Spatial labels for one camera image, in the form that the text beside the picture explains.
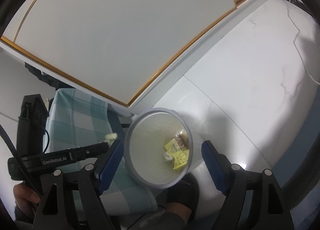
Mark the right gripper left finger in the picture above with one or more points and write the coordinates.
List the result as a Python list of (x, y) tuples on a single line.
[(107, 165)]

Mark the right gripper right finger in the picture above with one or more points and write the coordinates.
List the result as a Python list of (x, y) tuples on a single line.
[(217, 165)]

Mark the small light green wrapper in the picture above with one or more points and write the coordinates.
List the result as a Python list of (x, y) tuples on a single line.
[(110, 138)]

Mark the yellow snack wrapper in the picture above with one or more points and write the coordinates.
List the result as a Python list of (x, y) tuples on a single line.
[(177, 150)]

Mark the grey round trash bin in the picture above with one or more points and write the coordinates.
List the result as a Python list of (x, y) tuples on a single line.
[(144, 147)]

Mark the person's left hand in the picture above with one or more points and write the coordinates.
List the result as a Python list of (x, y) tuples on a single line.
[(24, 196)]

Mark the person's black slipper foot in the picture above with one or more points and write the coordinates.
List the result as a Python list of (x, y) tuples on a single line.
[(185, 193)]

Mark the teal checked tablecloth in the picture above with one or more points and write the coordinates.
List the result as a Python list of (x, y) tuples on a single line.
[(77, 119)]

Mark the white gold-trimmed cabinet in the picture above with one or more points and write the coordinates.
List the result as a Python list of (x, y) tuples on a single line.
[(115, 48)]

